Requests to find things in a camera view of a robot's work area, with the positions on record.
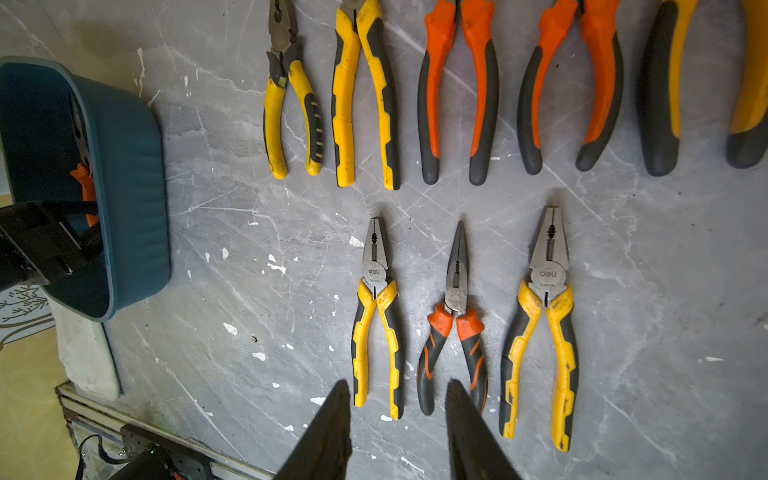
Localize white green work glove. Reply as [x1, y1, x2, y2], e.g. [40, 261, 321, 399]
[50, 299, 122, 402]

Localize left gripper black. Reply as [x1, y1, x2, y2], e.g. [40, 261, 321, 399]
[1, 201, 102, 290]

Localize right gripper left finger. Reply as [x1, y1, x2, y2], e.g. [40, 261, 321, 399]
[274, 380, 352, 479]

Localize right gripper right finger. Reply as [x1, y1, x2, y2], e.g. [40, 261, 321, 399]
[445, 379, 521, 479]

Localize yellow wide handle pliers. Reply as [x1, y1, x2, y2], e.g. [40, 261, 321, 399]
[498, 205, 581, 454]

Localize yellow black striped pliers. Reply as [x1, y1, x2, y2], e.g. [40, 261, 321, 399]
[262, 0, 326, 181]

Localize yellow pliers silver head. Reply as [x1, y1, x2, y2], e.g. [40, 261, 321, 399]
[350, 216, 407, 421]

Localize aluminium front rail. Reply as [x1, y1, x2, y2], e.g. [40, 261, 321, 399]
[56, 381, 274, 479]

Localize small orange black pliers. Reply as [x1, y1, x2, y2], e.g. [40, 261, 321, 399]
[417, 222, 488, 416]

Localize teal plastic storage box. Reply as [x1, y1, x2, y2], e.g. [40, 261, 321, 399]
[1, 57, 171, 323]

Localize orange grey pliers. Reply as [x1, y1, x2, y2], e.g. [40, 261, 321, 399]
[416, 0, 500, 187]

